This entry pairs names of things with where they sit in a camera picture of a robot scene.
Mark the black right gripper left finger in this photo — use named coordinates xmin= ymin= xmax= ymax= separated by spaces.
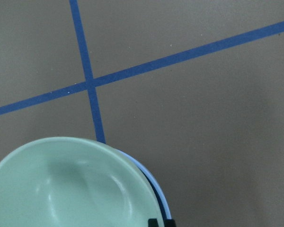
xmin=148 ymin=218 xmax=159 ymax=227

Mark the green bowl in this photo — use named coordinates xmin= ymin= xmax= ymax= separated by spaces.
xmin=0 ymin=137 xmax=164 ymax=227

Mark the blue bowl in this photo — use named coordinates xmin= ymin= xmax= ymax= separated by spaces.
xmin=117 ymin=150 xmax=172 ymax=220

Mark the brown paper table cover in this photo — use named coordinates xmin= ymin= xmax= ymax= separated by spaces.
xmin=0 ymin=0 xmax=284 ymax=227

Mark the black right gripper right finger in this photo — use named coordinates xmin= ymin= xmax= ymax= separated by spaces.
xmin=164 ymin=219 xmax=176 ymax=227

